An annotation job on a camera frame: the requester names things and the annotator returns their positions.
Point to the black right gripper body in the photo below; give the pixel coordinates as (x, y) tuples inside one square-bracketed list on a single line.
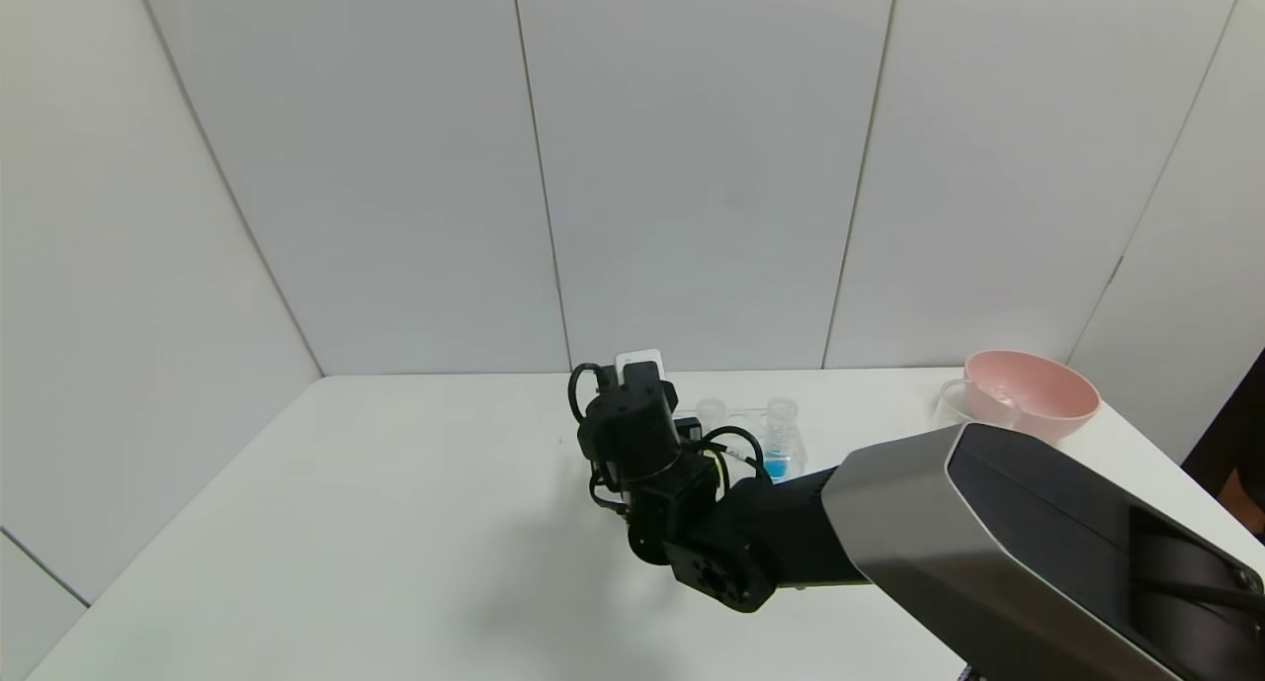
[(632, 429)]

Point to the yellow pigment test tube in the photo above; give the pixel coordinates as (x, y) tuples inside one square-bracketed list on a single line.
[(710, 412)]

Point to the clear acrylic test tube rack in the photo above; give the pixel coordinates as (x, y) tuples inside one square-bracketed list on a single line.
[(751, 424)]

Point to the blue pigment test tube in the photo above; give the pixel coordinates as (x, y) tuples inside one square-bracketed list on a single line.
[(778, 464)]

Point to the clear glass beaker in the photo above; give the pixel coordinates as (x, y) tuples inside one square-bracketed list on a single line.
[(954, 404)]

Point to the pink bowl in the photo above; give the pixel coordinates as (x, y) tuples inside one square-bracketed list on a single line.
[(1048, 394)]

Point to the dark brown background object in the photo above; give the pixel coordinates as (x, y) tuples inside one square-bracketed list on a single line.
[(1230, 454)]

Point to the white grey wrist camera box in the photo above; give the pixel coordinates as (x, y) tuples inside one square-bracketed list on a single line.
[(637, 358)]

